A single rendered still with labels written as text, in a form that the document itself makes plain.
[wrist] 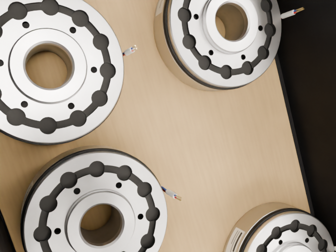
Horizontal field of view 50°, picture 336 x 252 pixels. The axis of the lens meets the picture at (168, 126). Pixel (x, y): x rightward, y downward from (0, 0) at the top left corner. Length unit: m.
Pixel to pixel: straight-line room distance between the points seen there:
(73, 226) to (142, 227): 0.05
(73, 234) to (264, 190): 0.18
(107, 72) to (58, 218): 0.10
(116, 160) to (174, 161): 0.07
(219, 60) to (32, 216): 0.17
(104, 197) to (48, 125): 0.06
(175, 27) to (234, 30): 0.06
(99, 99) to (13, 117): 0.06
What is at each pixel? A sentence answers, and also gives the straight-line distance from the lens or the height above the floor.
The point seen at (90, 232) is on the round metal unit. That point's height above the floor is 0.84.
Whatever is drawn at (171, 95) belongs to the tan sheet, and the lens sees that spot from 0.30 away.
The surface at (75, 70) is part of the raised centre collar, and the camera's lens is 0.25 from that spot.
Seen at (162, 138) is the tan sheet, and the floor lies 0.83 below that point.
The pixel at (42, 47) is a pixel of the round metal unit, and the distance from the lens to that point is 0.26.
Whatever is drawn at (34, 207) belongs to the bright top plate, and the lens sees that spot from 0.26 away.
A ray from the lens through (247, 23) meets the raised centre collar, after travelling 0.30.
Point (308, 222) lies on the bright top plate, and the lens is 0.35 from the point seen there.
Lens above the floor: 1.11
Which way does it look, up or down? 68 degrees down
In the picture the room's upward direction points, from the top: 97 degrees clockwise
